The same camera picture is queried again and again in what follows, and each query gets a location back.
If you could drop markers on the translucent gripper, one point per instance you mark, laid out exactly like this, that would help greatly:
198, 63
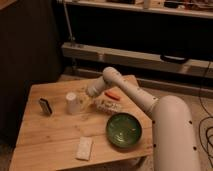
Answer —
85, 101

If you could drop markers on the white ceramic cup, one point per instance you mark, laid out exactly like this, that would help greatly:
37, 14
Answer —
72, 103

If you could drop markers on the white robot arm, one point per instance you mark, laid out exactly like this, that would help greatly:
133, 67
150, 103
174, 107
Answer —
174, 138

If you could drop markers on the black eraser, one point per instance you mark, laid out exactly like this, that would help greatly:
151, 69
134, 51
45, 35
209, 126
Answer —
45, 106

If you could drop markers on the green ceramic bowl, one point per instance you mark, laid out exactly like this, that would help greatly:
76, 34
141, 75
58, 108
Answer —
123, 130

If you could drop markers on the white patterned box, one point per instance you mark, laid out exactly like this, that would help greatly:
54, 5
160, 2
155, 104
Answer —
107, 106

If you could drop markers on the orange carrot toy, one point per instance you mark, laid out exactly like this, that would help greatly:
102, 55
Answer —
112, 95

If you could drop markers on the wooden table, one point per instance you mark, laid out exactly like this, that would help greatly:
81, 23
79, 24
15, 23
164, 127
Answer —
50, 143

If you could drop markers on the white sponge block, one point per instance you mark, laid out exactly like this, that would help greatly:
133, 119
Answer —
84, 148

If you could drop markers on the long grey case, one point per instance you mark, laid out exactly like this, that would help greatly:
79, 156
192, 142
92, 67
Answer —
135, 59

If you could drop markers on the metal stand pole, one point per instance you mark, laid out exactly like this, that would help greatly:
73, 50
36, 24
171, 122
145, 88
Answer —
72, 38

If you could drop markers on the wooden shelf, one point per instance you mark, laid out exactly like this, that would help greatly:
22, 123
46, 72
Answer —
128, 7

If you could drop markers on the black case handle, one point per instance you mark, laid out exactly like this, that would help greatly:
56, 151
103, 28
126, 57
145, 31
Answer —
171, 59

